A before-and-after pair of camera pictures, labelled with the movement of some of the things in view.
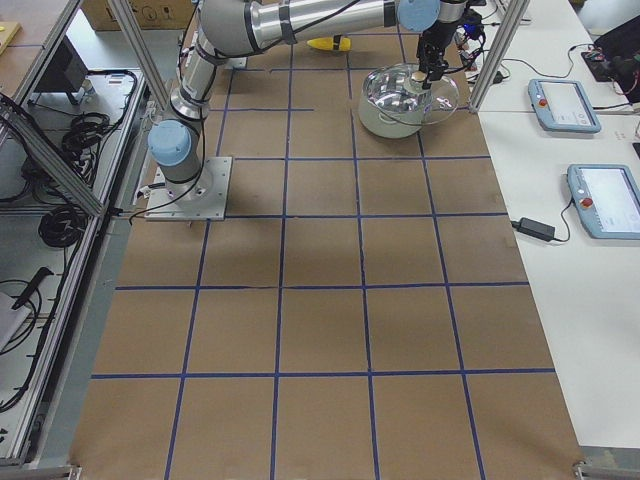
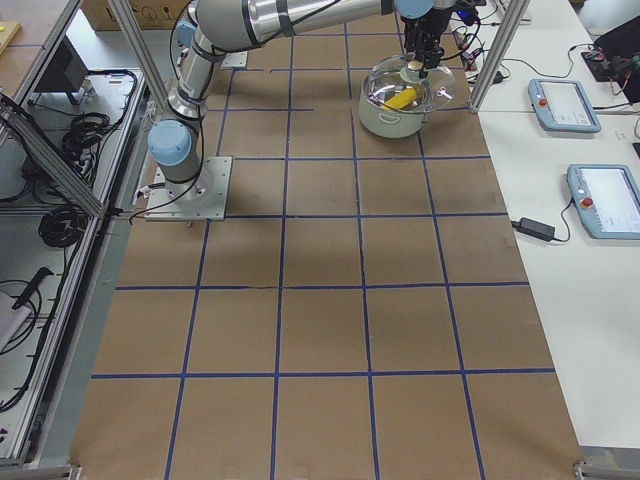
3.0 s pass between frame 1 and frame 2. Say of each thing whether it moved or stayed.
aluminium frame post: stayed
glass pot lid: moved
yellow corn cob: moved
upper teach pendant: stayed
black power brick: stayed
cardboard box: stayed
